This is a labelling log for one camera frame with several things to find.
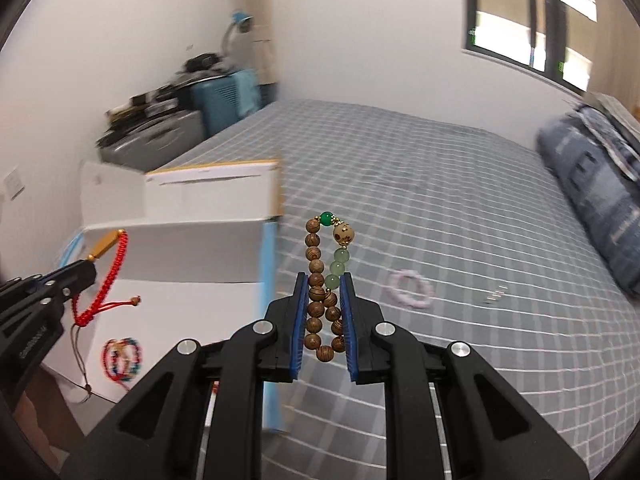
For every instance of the grey checked bed sheet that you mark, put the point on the grey checked bed sheet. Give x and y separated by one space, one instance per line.
443 215

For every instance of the blue desk lamp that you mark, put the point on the blue desk lamp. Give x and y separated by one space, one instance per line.
242 23

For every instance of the teal suitcase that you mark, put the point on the teal suitcase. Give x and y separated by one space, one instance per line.
225 100

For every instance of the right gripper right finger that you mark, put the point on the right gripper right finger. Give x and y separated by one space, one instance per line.
448 412

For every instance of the dark clothes pile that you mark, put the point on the dark clothes pile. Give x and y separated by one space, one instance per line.
203 66

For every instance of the folded blue grey quilt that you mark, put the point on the folded blue grey quilt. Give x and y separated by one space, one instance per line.
598 171

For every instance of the patterned blue pillow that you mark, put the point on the patterned blue pillow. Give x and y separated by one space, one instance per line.
615 124

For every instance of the white cardboard box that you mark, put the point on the white cardboard box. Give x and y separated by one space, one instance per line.
201 260

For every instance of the beige curtain left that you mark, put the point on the beige curtain left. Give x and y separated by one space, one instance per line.
264 58

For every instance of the dark framed window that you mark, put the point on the dark framed window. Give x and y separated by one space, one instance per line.
552 38

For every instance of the white wall socket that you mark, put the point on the white wall socket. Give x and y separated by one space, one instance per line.
13 183

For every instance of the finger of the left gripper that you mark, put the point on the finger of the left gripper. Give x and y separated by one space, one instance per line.
65 283

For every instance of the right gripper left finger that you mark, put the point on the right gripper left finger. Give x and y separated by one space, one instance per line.
198 412

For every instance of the grey suitcase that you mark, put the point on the grey suitcase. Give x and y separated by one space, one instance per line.
153 143

